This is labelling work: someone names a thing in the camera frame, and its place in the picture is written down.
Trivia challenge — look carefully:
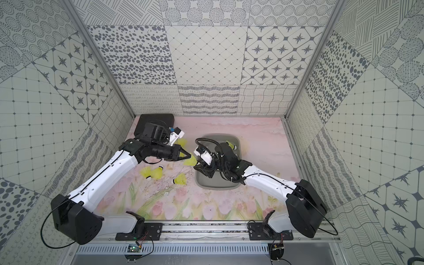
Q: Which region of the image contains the black plastic tool case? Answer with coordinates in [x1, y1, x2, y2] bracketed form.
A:
[134, 114, 174, 136]

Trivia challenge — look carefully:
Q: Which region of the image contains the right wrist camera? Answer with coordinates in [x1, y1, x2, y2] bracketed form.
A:
[194, 146, 213, 166]

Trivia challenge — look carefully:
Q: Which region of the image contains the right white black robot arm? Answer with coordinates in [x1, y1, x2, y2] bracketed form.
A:
[194, 138, 327, 238]

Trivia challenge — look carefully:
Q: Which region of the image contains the small green circuit board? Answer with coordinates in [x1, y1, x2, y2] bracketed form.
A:
[127, 244, 141, 255]

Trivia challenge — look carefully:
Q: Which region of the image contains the grey plastic storage box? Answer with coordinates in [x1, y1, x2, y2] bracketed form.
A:
[195, 134, 242, 191]

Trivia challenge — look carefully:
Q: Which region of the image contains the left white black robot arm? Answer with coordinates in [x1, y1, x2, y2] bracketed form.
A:
[48, 139, 191, 245]

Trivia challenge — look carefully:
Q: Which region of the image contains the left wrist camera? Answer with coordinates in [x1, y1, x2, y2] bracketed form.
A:
[144, 122, 185, 146]

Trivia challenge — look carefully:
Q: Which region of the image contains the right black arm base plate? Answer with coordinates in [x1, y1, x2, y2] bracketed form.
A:
[247, 210, 294, 241]

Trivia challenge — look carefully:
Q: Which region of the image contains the aluminium mounting rail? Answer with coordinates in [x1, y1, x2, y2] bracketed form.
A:
[67, 220, 319, 244]

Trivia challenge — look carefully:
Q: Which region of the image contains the white perforated cable duct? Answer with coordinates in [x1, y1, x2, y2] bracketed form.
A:
[77, 243, 268, 255]

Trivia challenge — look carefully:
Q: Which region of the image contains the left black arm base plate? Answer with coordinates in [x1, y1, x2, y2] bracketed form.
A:
[115, 211, 163, 241]

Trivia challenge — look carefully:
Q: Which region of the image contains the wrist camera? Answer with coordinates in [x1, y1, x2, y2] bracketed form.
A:
[144, 122, 185, 146]
[194, 146, 213, 166]

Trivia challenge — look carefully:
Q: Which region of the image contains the yellow shuttlecock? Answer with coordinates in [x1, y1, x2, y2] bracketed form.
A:
[226, 141, 237, 150]
[173, 173, 187, 186]
[139, 166, 152, 179]
[175, 138, 188, 149]
[150, 166, 163, 180]
[183, 155, 198, 167]

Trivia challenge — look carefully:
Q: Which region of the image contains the pink floral table mat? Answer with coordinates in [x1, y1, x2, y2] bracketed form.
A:
[96, 117, 300, 221]

